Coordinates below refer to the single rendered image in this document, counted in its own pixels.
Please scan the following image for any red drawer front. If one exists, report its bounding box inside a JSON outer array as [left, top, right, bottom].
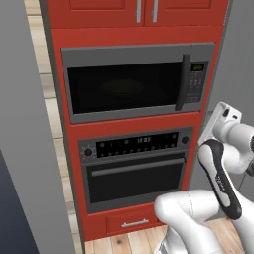
[[105, 210, 160, 236]]

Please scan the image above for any grey tall fridge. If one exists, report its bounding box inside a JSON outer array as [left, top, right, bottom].
[[0, 0, 77, 254]]

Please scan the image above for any red cupboard door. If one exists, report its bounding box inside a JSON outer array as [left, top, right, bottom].
[[144, 0, 230, 28], [46, 0, 146, 29]]

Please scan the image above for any silver cupboard door handle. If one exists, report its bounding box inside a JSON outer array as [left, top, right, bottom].
[[151, 0, 160, 24], [135, 0, 143, 24]]

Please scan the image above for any dark grey microwave door handle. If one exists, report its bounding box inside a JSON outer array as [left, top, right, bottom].
[[175, 54, 191, 112]]

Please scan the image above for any silver drawer handle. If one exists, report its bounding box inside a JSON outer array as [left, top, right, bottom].
[[120, 218, 150, 229]]

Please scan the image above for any grey oven door handle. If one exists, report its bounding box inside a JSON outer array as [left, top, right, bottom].
[[90, 157, 186, 178]]

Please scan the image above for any black glass oven door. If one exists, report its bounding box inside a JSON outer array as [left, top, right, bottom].
[[81, 152, 190, 214]]

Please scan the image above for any red tall cupboard housing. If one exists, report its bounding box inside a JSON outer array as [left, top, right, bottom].
[[39, 0, 233, 243]]

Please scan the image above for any grey built-in oven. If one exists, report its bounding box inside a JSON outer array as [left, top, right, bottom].
[[77, 126, 194, 214]]

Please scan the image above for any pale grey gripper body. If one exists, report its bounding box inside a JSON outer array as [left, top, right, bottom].
[[197, 101, 230, 147]]

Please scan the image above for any grey microwave oven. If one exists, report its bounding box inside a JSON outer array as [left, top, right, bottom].
[[60, 42, 216, 126]]

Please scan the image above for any black glass microwave door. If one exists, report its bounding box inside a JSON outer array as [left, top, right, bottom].
[[61, 46, 191, 126]]

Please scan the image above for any dark blue cabinet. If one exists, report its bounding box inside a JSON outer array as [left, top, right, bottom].
[[0, 149, 42, 254]]

